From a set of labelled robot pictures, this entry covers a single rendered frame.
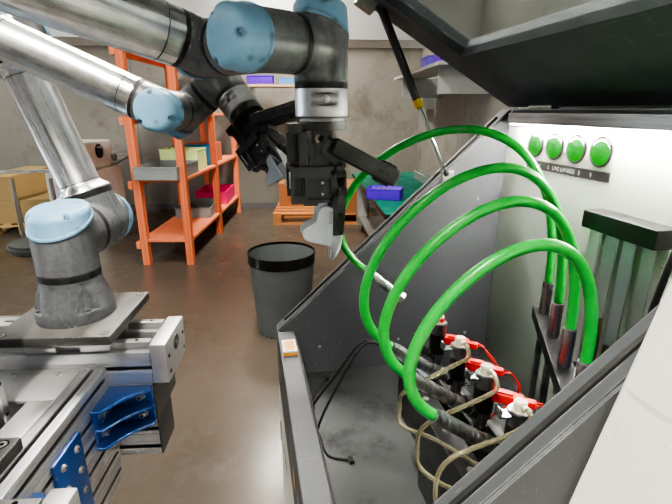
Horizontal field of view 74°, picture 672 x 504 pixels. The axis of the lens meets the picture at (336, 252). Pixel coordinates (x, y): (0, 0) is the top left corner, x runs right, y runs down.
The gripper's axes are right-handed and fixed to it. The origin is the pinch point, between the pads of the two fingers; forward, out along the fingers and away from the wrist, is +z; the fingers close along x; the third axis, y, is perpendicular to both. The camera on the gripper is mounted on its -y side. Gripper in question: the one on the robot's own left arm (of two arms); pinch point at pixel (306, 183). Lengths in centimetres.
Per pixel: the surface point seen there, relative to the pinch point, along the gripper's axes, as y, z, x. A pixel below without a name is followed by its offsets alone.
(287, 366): 26.3, 26.2, -0.4
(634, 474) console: -21, 53, 33
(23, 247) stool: 195, -124, -86
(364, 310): -2.6, 27.4, 18.4
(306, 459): 18.2, 40.2, 20.0
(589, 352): -23, 47, 18
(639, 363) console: -27, 46, 31
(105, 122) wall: 335, -435, -387
